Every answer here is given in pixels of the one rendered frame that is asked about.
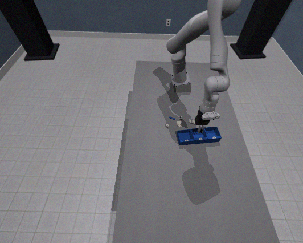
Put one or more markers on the blue three-compartment bin tray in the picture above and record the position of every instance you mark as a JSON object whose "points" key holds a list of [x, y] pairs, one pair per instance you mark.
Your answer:
{"points": [[191, 136]]}

